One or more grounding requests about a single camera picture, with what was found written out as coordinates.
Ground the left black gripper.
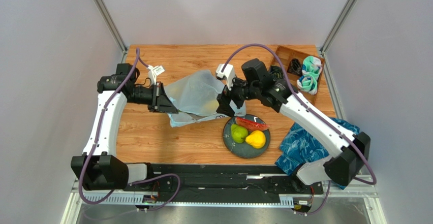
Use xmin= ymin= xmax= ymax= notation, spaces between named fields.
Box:
xmin=126 ymin=82 xmax=178 ymax=114

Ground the light blue plastic bag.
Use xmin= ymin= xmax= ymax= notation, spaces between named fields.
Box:
xmin=165 ymin=70 xmax=226 ymax=127

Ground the green fake pear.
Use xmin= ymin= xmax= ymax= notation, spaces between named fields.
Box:
xmin=230 ymin=124 xmax=249 ymax=143

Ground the yellow fake pear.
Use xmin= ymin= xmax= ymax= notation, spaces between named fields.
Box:
xmin=245 ymin=131 xmax=266 ymax=149

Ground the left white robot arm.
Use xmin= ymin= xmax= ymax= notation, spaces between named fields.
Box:
xmin=71 ymin=63 xmax=178 ymax=190

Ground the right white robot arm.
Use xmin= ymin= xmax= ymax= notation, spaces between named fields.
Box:
xmin=215 ymin=59 xmax=370 ymax=186

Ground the dark blue ceramic plate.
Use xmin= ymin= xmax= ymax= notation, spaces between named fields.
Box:
xmin=222 ymin=118 xmax=271 ymax=159

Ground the dark rolled sock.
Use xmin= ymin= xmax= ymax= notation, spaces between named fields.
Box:
xmin=269 ymin=66 xmax=284 ymax=81

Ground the black rolled sock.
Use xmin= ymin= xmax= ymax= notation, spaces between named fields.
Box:
xmin=287 ymin=58 xmax=302 ymax=77

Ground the wooden compartment tray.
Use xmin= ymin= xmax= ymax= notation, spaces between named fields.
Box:
xmin=268 ymin=46 xmax=325 ymax=104

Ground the blue patterned cloth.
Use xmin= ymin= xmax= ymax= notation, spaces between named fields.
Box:
xmin=274 ymin=117 xmax=361 ymax=190

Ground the teal white rolled sock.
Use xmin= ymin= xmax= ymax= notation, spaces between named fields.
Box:
xmin=301 ymin=56 xmax=323 ymax=80

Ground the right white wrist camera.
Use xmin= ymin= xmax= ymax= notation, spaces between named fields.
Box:
xmin=215 ymin=64 xmax=236 ymax=90

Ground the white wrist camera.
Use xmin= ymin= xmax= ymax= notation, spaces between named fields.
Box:
xmin=147 ymin=65 xmax=165 ymax=85
xmin=215 ymin=64 xmax=236 ymax=90

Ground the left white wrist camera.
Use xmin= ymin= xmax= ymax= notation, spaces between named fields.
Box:
xmin=147 ymin=65 xmax=165 ymax=85

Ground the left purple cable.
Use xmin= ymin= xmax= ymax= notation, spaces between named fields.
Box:
xmin=78 ymin=48 xmax=181 ymax=212

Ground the purple cable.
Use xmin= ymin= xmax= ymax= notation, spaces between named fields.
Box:
xmin=221 ymin=43 xmax=378 ymax=216
xmin=78 ymin=48 xmax=181 ymax=212

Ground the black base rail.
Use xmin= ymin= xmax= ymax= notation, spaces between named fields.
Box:
xmin=91 ymin=163 xmax=324 ymax=204

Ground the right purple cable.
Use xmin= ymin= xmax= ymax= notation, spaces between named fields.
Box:
xmin=221 ymin=43 xmax=378 ymax=216

